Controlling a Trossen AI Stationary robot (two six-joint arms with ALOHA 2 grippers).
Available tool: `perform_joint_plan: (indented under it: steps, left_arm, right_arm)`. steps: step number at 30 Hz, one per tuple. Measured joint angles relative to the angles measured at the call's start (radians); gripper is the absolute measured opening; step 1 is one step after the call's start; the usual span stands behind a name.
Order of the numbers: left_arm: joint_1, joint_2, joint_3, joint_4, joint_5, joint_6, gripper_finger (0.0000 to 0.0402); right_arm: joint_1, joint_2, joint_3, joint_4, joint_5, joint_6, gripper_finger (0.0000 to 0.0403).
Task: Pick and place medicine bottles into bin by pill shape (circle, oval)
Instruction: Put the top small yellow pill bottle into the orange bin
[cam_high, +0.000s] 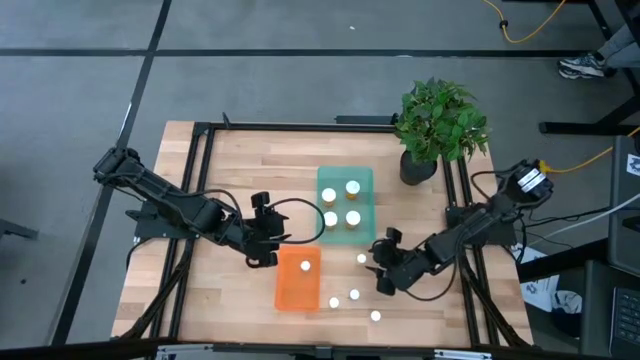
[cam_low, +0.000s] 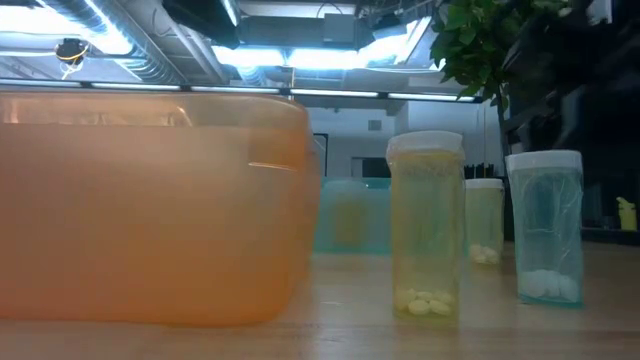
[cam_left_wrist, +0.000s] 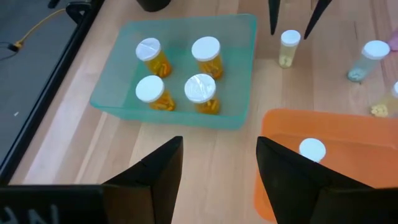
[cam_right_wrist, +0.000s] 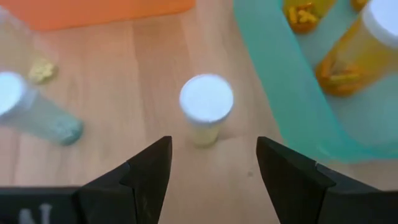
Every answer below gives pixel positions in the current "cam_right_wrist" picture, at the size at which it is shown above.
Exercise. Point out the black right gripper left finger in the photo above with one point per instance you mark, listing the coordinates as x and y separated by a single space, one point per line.
143 180

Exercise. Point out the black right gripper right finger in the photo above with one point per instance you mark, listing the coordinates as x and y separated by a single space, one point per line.
292 186

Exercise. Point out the small pale green pill bottle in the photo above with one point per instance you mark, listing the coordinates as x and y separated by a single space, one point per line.
206 99

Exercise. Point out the pale blue pill bottle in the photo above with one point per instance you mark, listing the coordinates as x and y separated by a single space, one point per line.
40 115

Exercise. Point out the amber pill bottle white cap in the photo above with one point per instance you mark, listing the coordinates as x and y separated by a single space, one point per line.
303 15
351 62
359 3

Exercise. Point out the translucent teal plastic bin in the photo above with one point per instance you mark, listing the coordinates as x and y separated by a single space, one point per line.
280 77

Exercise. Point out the translucent orange plastic bin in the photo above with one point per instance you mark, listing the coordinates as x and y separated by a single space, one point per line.
93 12

